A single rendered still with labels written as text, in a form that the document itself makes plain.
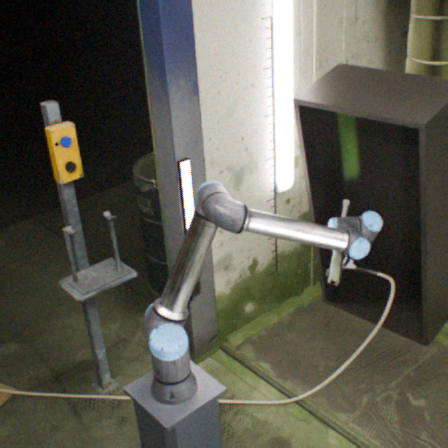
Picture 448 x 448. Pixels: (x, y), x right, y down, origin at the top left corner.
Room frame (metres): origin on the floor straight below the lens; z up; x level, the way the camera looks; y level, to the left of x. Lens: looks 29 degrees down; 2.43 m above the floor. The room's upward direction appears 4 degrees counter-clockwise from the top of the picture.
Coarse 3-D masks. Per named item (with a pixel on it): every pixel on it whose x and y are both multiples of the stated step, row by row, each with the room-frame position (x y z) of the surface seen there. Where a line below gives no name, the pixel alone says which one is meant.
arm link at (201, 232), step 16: (208, 192) 2.10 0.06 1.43; (224, 192) 2.09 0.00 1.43; (192, 224) 2.11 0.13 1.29; (208, 224) 2.09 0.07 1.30; (192, 240) 2.09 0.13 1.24; (208, 240) 2.09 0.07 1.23; (192, 256) 2.08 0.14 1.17; (176, 272) 2.09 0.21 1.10; (192, 272) 2.08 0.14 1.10; (176, 288) 2.07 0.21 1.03; (192, 288) 2.09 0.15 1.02; (160, 304) 2.09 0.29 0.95; (176, 304) 2.06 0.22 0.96; (160, 320) 2.04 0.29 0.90; (176, 320) 2.04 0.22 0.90
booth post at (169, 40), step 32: (160, 0) 2.80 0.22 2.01; (160, 32) 2.80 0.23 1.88; (192, 32) 2.90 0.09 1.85; (160, 64) 2.82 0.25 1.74; (192, 64) 2.89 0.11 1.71; (160, 96) 2.84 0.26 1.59; (192, 96) 2.88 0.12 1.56; (160, 128) 2.87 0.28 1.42; (192, 128) 2.87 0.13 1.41; (160, 160) 2.89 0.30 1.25; (192, 160) 2.86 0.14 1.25; (192, 320) 2.80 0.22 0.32; (192, 352) 2.81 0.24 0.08
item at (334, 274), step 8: (344, 200) 2.73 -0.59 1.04; (344, 208) 2.69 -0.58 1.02; (344, 216) 2.64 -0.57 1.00; (336, 256) 2.41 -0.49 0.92; (336, 264) 2.37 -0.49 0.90; (360, 264) 2.40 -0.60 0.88; (328, 272) 2.35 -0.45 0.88; (336, 272) 2.34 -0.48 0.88; (360, 272) 2.38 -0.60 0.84; (368, 272) 2.38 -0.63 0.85; (376, 272) 2.37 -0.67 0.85; (336, 280) 2.30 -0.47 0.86
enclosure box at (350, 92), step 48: (336, 96) 2.47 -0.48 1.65; (384, 96) 2.39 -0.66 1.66; (432, 96) 2.31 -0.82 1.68; (336, 144) 2.78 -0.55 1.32; (384, 144) 2.69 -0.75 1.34; (432, 144) 2.17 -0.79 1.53; (336, 192) 2.78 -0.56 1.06; (384, 192) 2.74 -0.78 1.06; (432, 192) 2.20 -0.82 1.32; (384, 240) 2.80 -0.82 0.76; (432, 240) 2.23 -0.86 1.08; (336, 288) 2.79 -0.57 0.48; (384, 288) 2.72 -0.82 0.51; (432, 288) 2.27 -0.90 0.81; (432, 336) 2.31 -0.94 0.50
